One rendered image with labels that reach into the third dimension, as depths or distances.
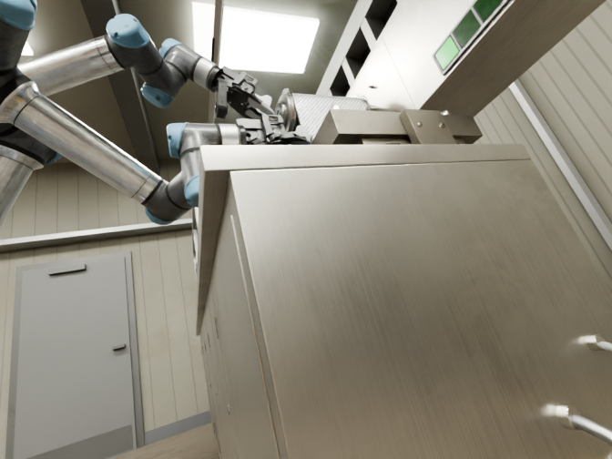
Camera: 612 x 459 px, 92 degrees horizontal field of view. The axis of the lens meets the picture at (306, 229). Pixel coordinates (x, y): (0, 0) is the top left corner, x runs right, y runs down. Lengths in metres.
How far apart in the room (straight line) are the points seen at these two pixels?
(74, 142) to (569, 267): 0.93
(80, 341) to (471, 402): 4.06
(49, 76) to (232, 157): 0.63
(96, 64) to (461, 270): 0.88
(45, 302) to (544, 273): 4.38
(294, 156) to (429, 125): 0.36
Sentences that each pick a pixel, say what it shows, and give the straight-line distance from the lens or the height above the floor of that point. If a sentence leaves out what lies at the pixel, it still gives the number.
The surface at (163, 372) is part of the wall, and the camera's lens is 4.10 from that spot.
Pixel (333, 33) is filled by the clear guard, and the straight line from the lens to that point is 1.39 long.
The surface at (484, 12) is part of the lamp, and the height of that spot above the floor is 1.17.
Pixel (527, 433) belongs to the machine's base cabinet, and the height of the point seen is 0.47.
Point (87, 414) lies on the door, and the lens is 4.21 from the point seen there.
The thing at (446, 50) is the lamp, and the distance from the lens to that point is 0.91.
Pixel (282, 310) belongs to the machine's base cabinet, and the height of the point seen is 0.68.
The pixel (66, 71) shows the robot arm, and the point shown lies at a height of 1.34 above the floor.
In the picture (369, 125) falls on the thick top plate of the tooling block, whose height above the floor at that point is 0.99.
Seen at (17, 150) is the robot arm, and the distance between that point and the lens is 1.08.
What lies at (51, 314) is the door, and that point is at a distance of 4.40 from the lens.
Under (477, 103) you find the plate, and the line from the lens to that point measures 1.08.
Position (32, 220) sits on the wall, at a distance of 4.91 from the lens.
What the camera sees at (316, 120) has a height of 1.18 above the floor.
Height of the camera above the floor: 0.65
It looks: 19 degrees up
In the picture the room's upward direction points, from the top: 16 degrees counter-clockwise
